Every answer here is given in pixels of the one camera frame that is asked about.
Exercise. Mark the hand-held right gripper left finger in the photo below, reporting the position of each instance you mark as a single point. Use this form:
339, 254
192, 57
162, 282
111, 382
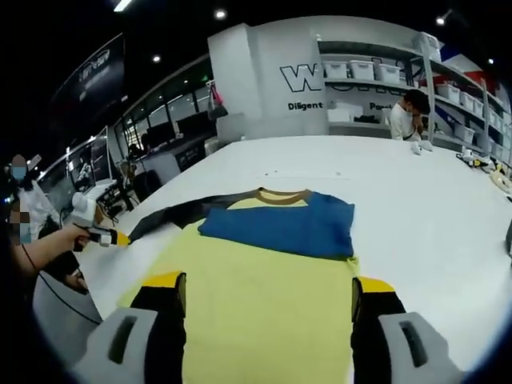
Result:
132, 344

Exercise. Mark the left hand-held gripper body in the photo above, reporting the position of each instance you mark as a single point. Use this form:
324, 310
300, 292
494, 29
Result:
85, 210

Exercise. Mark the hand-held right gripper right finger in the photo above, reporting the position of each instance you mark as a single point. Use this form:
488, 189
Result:
400, 344

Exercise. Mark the yellow blue black garment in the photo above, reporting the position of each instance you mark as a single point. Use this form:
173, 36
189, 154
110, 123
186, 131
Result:
260, 288

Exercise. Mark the person's left hand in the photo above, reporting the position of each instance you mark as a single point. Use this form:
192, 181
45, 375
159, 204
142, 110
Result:
78, 242

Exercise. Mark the cluttered white desk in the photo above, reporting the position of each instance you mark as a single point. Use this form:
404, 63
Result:
104, 192

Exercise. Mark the black office chair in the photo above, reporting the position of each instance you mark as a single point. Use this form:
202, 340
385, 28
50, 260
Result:
147, 185

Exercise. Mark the large dark overhead display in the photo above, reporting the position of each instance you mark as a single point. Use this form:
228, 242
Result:
96, 68

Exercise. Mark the dark grey table object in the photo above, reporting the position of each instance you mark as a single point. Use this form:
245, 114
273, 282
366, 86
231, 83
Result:
509, 238

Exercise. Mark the white crumpled cloth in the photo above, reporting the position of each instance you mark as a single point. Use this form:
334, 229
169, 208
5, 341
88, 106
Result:
420, 148

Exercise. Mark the pile of small table items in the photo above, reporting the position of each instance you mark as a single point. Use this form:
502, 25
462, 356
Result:
486, 164

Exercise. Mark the round ceiling spotlights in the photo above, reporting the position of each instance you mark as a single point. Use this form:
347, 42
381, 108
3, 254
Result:
219, 14

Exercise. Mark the row of white storage bins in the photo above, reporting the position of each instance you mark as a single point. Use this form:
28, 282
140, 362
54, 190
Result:
362, 70

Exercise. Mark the grey metal storage shelf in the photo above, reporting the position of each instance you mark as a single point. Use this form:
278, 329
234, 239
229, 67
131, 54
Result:
432, 60

